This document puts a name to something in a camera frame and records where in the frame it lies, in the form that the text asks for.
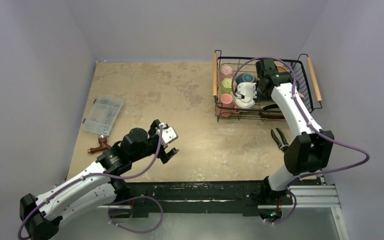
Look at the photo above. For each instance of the cream painted plate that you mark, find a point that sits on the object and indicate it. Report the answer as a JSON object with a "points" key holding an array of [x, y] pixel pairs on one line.
{"points": [[281, 69]]}

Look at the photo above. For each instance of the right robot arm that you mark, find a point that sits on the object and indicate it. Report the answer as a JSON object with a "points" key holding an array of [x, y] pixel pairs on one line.
{"points": [[309, 151]]}

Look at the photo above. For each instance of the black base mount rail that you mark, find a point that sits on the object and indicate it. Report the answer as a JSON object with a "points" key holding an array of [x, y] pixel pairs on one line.
{"points": [[250, 198]]}

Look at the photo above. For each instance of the salmon pink mug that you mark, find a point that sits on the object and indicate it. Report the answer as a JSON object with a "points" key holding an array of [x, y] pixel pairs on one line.
{"points": [[225, 106]]}

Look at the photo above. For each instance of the brown faucet tap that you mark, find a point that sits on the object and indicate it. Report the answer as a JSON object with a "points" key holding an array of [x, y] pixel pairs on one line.
{"points": [[102, 145]]}

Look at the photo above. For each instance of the light pink faceted mug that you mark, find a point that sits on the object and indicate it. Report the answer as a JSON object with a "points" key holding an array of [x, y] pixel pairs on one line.
{"points": [[225, 71]]}

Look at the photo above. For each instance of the white handled cup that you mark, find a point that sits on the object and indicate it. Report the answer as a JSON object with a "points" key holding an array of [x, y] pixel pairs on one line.
{"points": [[244, 103]]}

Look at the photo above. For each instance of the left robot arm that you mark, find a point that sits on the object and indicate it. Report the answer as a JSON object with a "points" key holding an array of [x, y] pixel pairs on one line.
{"points": [[99, 183]]}

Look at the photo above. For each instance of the clear plastic organizer box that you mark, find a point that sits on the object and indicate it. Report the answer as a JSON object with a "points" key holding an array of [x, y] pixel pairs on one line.
{"points": [[103, 115]]}

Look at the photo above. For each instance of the red rimmed plate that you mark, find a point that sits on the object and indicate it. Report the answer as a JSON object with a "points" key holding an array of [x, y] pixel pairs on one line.
{"points": [[271, 112]]}

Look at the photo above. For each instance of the black wire dish rack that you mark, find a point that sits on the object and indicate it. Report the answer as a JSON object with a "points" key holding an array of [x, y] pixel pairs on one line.
{"points": [[242, 64]]}

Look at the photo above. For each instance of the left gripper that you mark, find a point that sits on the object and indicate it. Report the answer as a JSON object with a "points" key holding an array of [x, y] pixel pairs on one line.
{"points": [[164, 156]]}

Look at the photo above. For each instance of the dark blue bowl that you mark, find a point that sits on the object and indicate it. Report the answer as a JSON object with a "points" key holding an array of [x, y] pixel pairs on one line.
{"points": [[245, 78]]}

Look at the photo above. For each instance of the green faceted mug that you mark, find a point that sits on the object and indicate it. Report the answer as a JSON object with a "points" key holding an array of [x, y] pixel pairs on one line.
{"points": [[224, 87]]}

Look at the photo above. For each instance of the black pliers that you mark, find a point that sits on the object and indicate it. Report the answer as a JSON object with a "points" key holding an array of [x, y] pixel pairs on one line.
{"points": [[281, 142]]}

